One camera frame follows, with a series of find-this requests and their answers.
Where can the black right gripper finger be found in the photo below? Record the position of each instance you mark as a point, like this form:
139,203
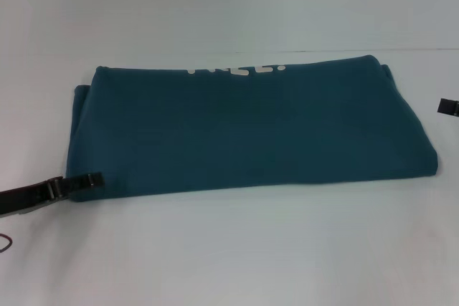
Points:
449,107

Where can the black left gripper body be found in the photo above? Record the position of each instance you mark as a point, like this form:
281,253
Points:
25,195

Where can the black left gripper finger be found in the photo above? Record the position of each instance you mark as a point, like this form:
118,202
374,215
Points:
82,182

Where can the teal blue t-shirt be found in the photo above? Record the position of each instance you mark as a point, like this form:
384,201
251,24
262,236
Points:
251,134

